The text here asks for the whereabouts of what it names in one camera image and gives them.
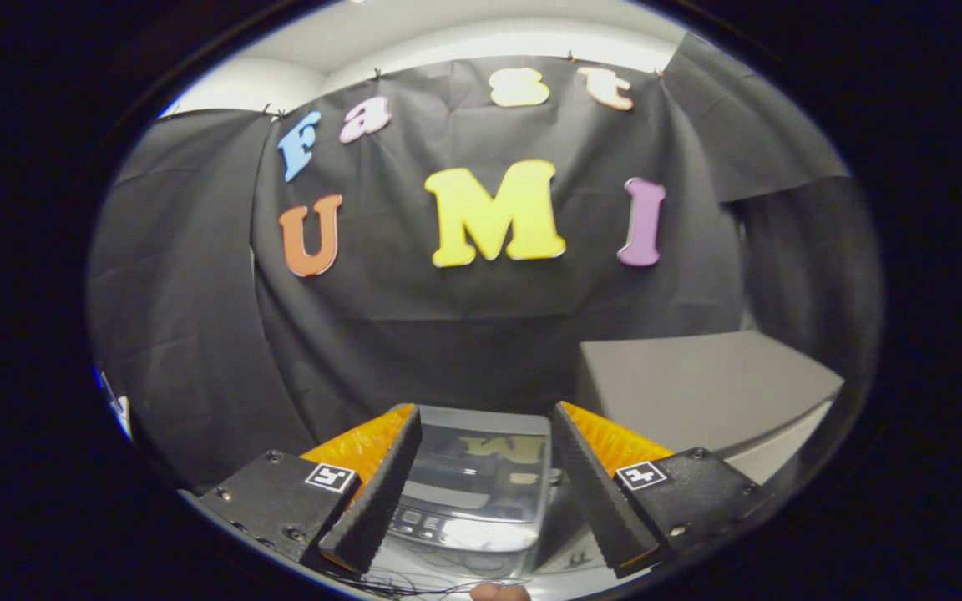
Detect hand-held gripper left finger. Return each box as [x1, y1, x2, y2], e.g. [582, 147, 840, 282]
[197, 404, 423, 577]

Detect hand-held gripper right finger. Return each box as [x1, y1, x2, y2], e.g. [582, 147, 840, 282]
[554, 401, 770, 578]

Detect dark washing machine lid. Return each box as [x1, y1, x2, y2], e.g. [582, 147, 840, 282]
[404, 407, 553, 523]

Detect grey washing machine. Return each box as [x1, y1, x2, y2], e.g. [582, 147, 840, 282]
[385, 407, 582, 577]

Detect beige cabinet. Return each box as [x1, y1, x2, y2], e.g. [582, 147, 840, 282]
[535, 330, 845, 577]

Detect black backdrop cloth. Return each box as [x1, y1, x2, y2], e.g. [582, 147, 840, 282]
[89, 33, 883, 493]

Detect white and blue object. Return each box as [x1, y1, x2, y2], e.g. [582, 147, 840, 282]
[97, 367, 135, 439]

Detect thin floor cables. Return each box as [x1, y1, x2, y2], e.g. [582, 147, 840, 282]
[356, 568, 532, 598]

